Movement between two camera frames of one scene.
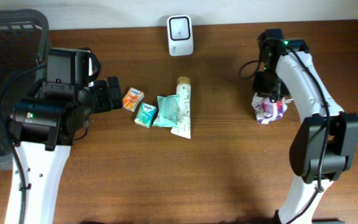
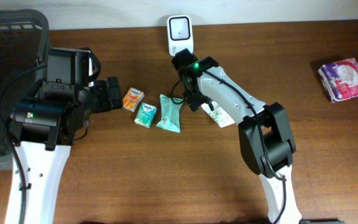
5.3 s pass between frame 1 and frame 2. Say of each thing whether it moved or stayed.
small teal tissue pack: stayed
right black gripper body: moved
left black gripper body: stayed
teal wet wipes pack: moved
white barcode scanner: stayed
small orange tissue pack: stayed
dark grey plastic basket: stayed
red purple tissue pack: moved
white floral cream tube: moved
